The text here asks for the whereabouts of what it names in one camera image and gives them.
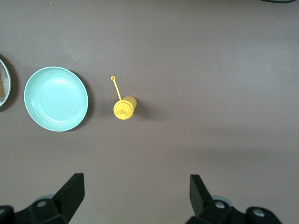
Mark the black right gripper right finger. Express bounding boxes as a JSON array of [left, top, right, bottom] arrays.
[[189, 174, 283, 224]]

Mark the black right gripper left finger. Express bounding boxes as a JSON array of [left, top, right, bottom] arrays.
[[0, 173, 85, 224]]

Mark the yellow mustard squeeze bottle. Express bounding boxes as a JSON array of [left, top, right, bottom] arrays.
[[110, 76, 137, 121]]

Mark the brown bread slice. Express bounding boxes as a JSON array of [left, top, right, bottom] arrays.
[[0, 69, 6, 98]]

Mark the mint green plate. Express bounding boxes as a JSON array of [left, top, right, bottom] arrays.
[[23, 66, 89, 133]]

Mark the beige plate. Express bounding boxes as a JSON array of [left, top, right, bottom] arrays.
[[0, 57, 12, 108]]

